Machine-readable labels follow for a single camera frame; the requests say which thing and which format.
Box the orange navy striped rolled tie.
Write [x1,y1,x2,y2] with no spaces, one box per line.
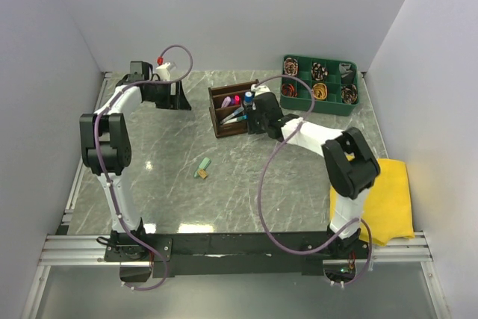
[281,84,298,97]

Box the brown wooden desk organizer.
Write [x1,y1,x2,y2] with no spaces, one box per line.
[208,79,258,138]

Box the pink black floral rolled tie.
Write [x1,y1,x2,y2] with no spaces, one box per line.
[283,57,299,77]

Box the black beige floral rolled tie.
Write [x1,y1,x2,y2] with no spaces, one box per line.
[341,84,358,105]

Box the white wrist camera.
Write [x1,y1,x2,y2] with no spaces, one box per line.
[155,61,176,81]
[250,84,270,97]

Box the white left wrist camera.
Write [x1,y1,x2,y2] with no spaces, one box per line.
[155,61,176,81]

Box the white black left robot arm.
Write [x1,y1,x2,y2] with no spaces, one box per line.
[79,58,192,261]

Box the green cap white marker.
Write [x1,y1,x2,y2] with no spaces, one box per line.
[220,115,247,126]

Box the aluminium frame rail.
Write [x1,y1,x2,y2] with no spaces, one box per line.
[38,232,432,266]

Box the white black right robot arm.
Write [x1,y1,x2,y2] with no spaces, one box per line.
[252,90,380,258]

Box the grey folded cloth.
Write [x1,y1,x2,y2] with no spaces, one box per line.
[338,63,356,84]

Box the lilac pen case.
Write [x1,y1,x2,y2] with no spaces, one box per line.
[221,96,232,108]

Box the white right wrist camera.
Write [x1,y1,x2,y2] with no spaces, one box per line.
[250,84,270,97]

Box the yellow folded cloth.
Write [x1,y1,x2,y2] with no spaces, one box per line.
[329,157,416,247]

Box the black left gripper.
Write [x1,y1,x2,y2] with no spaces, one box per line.
[146,79,192,111]

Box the yellow patterned rolled tie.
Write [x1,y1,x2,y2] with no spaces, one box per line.
[311,81,328,101]

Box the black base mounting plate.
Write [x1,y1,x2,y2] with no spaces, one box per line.
[97,233,369,283]

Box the dark patterned rolled tie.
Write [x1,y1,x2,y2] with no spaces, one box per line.
[311,62,329,81]

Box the blue grey glue stick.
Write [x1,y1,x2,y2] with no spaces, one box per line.
[243,91,254,105]

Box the green divided storage tray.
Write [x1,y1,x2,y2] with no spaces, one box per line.
[280,55,361,116]

